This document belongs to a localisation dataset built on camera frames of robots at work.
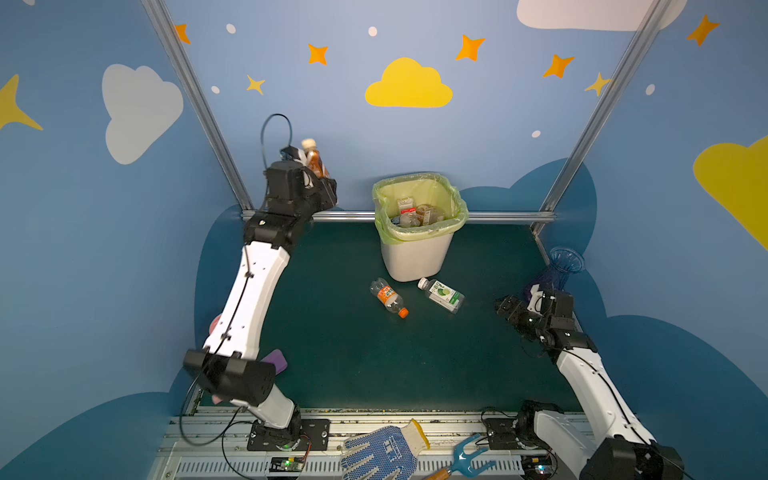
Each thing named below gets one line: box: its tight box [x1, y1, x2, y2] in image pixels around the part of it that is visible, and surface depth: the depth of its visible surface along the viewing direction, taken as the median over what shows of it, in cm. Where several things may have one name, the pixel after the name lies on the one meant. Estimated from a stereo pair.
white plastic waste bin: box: [381, 232, 454, 282], surface depth 103 cm
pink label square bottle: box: [396, 196, 417, 214], surface depth 103 cm
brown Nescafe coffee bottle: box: [301, 138, 330, 179], surface depth 69 cm
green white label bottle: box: [417, 277, 466, 315], surface depth 100 cm
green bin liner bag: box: [372, 173, 468, 244], surface depth 95 cm
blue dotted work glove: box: [340, 419, 430, 480], surface depth 73 cm
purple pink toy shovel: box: [260, 349, 288, 376], surface depth 87 cm
